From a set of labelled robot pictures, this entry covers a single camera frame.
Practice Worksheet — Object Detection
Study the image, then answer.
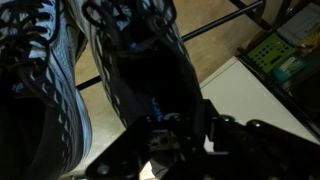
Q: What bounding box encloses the teal box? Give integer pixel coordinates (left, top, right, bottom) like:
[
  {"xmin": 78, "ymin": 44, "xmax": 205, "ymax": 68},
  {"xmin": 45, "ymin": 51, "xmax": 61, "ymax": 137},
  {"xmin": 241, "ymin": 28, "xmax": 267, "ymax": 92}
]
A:
[{"xmin": 271, "ymin": 54, "xmax": 308, "ymax": 84}]

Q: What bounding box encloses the grey black running shoe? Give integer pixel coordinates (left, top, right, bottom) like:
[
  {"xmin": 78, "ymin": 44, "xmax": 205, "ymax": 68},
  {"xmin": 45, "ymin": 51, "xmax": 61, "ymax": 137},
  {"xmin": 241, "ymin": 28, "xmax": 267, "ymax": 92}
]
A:
[
  {"xmin": 64, "ymin": 0, "xmax": 206, "ymax": 158},
  {"xmin": 0, "ymin": 0, "xmax": 94, "ymax": 180}
]

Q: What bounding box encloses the black wire shoe rack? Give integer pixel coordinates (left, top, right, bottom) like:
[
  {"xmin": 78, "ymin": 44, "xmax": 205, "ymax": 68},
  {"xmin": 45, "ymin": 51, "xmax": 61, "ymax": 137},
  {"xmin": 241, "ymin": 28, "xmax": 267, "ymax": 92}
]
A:
[{"xmin": 75, "ymin": 0, "xmax": 291, "ymax": 92}]

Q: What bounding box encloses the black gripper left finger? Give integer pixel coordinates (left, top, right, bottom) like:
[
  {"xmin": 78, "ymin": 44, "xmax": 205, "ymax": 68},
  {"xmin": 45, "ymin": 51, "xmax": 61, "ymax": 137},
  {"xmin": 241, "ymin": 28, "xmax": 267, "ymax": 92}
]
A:
[{"xmin": 84, "ymin": 114, "xmax": 201, "ymax": 180}]

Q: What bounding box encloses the white cabinet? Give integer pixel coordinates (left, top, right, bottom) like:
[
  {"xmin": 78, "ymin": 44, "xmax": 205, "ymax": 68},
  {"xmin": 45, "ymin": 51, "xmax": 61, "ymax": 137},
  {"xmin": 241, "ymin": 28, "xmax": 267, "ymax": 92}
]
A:
[{"xmin": 199, "ymin": 56, "xmax": 320, "ymax": 144}]

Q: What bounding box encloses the green plastic crate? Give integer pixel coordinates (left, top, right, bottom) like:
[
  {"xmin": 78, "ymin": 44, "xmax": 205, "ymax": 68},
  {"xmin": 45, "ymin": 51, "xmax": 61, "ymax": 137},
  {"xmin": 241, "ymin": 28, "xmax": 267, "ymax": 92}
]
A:
[{"xmin": 246, "ymin": 32, "xmax": 298, "ymax": 74}]

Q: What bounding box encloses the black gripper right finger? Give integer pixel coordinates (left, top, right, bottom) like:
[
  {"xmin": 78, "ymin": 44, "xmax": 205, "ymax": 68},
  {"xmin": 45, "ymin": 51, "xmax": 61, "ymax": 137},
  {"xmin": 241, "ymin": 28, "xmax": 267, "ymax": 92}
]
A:
[{"xmin": 203, "ymin": 99, "xmax": 320, "ymax": 180}]

